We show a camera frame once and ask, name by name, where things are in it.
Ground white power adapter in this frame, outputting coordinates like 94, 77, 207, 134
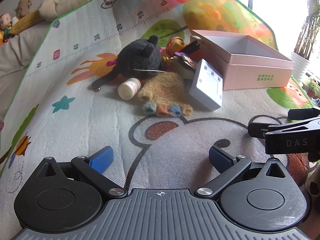
189, 59, 223, 111

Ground white yogurt bottle red cap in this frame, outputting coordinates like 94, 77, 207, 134
118, 78, 141, 100

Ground cartoon girl rubber keychain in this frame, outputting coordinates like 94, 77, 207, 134
173, 52, 198, 80

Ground tan furry glove toy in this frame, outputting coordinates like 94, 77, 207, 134
138, 72, 193, 117

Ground black plush toy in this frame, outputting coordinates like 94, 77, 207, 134
91, 35, 166, 90

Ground black stick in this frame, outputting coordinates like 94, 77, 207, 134
181, 41, 200, 55

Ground pink yellow cupcake toy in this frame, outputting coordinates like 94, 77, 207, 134
161, 36, 187, 62

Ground small green plant red pot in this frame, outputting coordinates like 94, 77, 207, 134
304, 78, 319, 98

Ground potted palm white pot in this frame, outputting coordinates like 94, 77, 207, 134
291, 0, 319, 82

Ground pink cardboard box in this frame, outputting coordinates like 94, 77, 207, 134
191, 30, 293, 90

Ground colourful play mat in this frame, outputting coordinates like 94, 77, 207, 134
1, 0, 311, 239

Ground cream plush pillow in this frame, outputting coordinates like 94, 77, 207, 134
38, 0, 90, 21

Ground small doll figure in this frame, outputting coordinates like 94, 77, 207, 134
1, 13, 11, 44

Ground brown plush animal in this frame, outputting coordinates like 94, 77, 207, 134
16, 0, 32, 19

